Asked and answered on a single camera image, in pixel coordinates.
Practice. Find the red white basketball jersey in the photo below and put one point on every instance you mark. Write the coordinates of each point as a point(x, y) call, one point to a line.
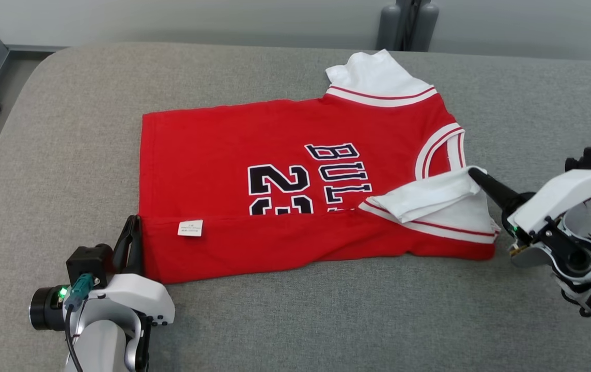
point(213, 155)

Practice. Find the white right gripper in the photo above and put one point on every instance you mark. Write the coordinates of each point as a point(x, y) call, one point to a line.
point(559, 196)

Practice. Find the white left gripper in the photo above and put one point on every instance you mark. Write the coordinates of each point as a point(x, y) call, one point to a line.
point(135, 294)

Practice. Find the grey metal post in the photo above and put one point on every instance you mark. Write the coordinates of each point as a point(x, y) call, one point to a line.
point(406, 26)

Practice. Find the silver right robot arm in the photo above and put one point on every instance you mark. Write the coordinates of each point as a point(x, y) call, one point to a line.
point(585, 258)

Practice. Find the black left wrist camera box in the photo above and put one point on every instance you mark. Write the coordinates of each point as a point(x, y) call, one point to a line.
point(89, 263)

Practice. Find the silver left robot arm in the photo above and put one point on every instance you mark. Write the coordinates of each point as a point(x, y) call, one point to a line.
point(102, 341)

